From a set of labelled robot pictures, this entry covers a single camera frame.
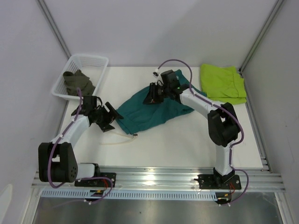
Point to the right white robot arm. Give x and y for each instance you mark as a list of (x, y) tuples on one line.
[(223, 127)]

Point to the aluminium corner post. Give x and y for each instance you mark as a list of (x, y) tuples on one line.
[(53, 27), (262, 33)]

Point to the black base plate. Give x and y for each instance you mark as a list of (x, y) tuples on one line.
[(103, 180), (210, 181)]

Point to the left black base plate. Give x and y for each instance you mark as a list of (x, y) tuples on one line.
[(103, 180)]

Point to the aluminium mounting rail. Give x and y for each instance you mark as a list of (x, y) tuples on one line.
[(168, 179)]

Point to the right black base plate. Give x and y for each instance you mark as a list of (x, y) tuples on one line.
[(210, 181)]

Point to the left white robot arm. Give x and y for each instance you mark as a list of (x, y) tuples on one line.
[(57, 163)]

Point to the left aluminium corner post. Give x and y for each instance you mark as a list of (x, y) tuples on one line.
[(53, 27)]

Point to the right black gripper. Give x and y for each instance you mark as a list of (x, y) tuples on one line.
[(152, 98)]

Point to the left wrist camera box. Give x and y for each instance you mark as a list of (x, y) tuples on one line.
[(90, 102)]

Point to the teal green shorts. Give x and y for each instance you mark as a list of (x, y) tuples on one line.
[(139, 117)]

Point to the right aluminium corner post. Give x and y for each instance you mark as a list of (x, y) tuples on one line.
[(262, 33)]

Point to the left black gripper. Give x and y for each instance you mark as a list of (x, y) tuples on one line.
[(105, 126)]

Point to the white slotted cable duct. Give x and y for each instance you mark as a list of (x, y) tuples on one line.
[(131, 194)]

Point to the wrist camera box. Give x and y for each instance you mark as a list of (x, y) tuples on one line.
[(90, 102), (170, 79)]

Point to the olive green shorts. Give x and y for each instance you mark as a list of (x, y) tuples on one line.
[(75, 80)]

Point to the white plastic basket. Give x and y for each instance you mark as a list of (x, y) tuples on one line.
[(93, 66)]

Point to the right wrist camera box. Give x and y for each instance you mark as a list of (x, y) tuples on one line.
[(170, 79)]

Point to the lime green folded shorts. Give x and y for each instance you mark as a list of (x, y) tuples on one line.
[(222, 84)]

